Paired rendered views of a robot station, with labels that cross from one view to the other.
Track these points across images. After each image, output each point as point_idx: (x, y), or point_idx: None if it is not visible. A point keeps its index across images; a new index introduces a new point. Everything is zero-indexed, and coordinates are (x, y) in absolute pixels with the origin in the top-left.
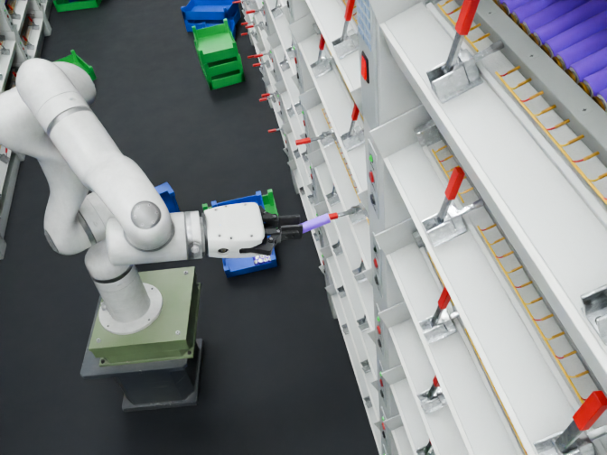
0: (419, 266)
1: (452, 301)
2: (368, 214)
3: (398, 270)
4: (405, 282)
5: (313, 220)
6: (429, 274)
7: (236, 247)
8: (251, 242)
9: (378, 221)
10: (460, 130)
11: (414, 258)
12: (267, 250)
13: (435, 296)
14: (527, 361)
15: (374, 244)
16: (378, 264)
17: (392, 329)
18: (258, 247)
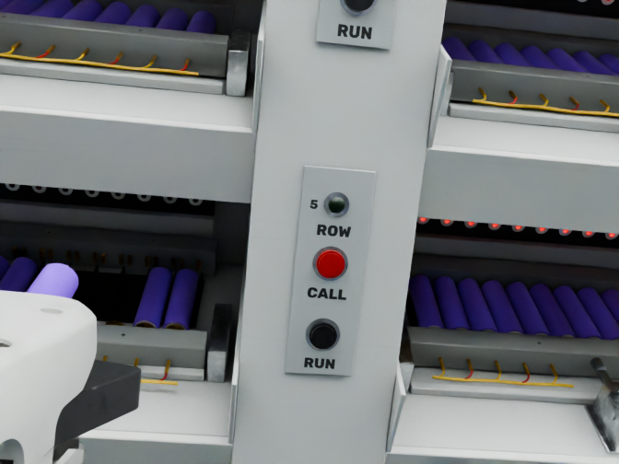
0: (495, 128)
1: (617, 113)
2: (262, 131)
3: (491, 147)
4: (531, 149)
5: (42, 293)
6: (523, 126)
7: (48, 411)
8: (84, 341)
9: (380, 65)
10: None
11: (466, 126)
12: (135, 371)
13: (586, 134)
14: None
15: (320, 200)
16: (346, 256)
17: (396, 444)
18: (95, 382)
